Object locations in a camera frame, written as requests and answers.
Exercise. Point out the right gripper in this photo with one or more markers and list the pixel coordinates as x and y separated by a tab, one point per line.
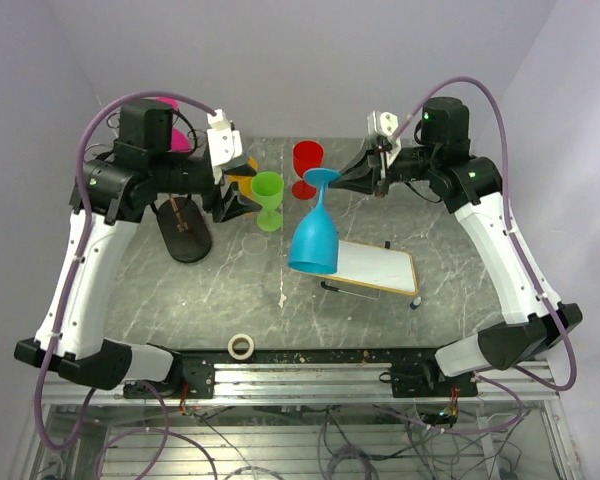
365	183

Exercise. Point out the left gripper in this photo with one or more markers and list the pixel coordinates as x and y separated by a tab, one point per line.
232	206

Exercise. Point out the pink plastic wine glass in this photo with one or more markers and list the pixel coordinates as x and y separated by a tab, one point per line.
179	142

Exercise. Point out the blue plastic wine glass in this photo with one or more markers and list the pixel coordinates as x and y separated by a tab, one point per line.
315	243

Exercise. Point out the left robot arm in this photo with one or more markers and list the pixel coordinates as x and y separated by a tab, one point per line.
71	342

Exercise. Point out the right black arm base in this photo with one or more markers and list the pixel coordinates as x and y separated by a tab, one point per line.
414	373

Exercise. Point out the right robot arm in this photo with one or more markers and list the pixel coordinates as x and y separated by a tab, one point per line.
471	188

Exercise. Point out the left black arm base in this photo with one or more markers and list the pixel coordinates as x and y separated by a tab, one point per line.
195	377

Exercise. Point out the orange plastic wine glass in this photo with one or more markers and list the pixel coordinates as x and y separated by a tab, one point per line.
236	202

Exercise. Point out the green plastic wine glass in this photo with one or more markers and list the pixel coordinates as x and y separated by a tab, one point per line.
267	189

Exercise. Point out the red plastic wine glass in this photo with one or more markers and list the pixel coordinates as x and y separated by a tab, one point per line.
307	155

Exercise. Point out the black marker pen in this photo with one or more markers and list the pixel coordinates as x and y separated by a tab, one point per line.
332	288

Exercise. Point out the white tape roll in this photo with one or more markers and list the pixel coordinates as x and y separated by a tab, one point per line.
241	347

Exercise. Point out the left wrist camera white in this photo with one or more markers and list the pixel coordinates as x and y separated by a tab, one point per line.
224	142

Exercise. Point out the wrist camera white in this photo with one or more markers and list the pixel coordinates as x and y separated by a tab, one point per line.
224	142
384	124

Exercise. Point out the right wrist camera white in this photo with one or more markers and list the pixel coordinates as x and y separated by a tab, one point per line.
384	124

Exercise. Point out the copper wire wine glass rack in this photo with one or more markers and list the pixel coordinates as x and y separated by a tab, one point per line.
182	235

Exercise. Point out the small whiteboard wooden frame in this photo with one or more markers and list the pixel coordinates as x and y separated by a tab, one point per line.
382	269

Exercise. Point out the aluminium rail frame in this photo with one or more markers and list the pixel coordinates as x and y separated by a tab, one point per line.
350	384

